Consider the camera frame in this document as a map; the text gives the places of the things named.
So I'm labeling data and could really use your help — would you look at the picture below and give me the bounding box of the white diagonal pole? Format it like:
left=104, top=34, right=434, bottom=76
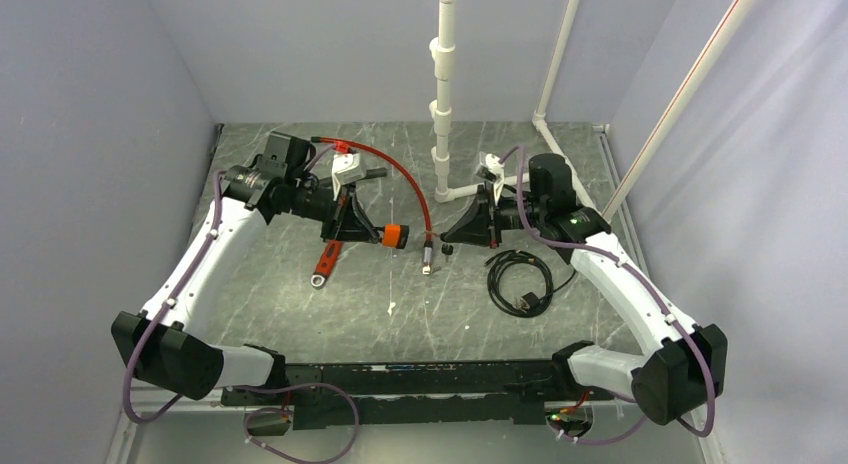
left=601, top=0, right=757, bottom=220

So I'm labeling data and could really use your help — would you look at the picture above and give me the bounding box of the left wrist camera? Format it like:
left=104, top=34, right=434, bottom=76
left=331, top=153, right=367, bottom=199

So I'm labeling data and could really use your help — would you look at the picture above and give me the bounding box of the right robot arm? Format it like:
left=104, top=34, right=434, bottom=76
left=441, top=153, right=728, bottom=437

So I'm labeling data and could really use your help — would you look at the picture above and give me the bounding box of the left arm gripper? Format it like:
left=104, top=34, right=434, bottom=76
left=286, top=177, right=379, bottom=244

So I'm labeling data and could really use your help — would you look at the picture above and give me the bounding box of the white PVC pipe frame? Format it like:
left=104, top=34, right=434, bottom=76
left=428, top=0, right=582, bottom=203

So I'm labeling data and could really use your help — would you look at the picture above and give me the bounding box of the red cable lock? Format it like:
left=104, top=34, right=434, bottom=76
left=309, top=136, right=436, bottom=275

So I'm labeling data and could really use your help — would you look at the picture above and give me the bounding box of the orange padlock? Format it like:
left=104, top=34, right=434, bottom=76
left=380, top=224, right=410, bottom=249

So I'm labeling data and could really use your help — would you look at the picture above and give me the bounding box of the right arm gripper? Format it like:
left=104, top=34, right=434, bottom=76
left=445, top=180, right=547, bottom=249

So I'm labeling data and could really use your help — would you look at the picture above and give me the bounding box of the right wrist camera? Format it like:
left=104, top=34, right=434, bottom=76
left=475, top=152, right=505, bottom=201

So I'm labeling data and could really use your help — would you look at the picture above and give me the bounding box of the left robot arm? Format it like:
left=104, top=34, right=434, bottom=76
left=111, top=133, right=405, bottom=409

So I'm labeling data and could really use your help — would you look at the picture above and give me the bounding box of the red handled adjustable wrench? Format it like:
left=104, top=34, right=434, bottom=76
left=310, top=240, right=343, bottom=289

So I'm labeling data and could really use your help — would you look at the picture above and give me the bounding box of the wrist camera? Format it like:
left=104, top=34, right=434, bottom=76
left=475, top=152, right=505, bottom=201
left=331, top=153, right=367, bottom=199

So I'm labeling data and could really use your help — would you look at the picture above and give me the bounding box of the coiled black cable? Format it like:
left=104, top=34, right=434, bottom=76
left=485, top=248, right=578, bottom=319

